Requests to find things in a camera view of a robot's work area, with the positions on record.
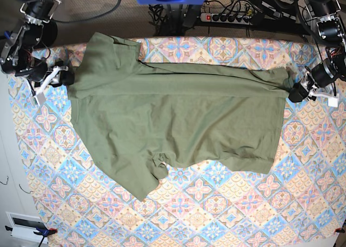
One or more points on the white floor outlet box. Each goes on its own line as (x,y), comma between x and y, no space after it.
(20,220)

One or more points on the blue red clamp upper left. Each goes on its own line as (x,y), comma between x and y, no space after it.
(11,36)

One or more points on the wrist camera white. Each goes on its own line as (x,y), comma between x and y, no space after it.
(38,99)
(333,102)

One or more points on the white power strip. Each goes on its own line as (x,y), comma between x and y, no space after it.
(225,18)

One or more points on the olive green t-shirt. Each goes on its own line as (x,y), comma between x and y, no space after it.
(135,118)

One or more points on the patterned tablecloth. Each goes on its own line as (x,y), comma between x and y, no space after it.
(300,201)

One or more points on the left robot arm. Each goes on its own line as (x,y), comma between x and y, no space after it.
(321,19)

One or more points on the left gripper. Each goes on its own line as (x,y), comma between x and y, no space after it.
(316,82)

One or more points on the red clamp lower right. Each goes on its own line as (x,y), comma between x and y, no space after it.
(340,230)

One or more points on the blue red clamp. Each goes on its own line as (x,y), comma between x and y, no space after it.
(44,233)
(11,36)

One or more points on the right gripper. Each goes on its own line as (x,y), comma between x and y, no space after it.
(54,76)

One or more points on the blue red clamp lower left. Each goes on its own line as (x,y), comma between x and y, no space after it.
(44,233)

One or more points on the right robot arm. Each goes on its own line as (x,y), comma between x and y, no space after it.
(34,31)

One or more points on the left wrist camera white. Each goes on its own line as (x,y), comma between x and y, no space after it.
(333,102)

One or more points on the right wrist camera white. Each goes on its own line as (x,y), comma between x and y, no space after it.
(38,99)

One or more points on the black round stool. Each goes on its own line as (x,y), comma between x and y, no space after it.
(48,37)

